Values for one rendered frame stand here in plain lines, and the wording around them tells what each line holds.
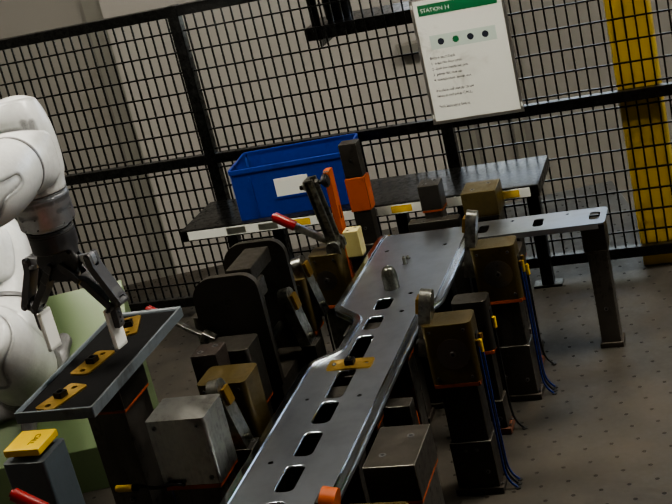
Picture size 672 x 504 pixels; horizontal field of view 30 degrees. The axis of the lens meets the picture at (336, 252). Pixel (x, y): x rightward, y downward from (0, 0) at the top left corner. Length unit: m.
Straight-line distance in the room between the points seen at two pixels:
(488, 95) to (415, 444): 1.37
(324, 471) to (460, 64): 1.40
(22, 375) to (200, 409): 0.70
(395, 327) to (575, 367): 0.54
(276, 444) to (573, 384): 0.85
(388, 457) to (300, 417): 0.29
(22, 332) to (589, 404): 1.14
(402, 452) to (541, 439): 0.68
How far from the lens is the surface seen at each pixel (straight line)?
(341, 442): 1.98
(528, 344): 2.58
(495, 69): 3.04
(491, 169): 3.05
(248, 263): 2.29
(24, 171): 1.85
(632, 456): 2.39
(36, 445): 1.89
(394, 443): 1.88
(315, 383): 2.20
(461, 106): 3.08
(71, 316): 2.81
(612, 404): 2.58
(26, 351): 2.56
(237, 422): 2.06
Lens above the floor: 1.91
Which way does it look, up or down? 19 degrees down
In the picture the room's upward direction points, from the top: 14 degrees counter-clockwise
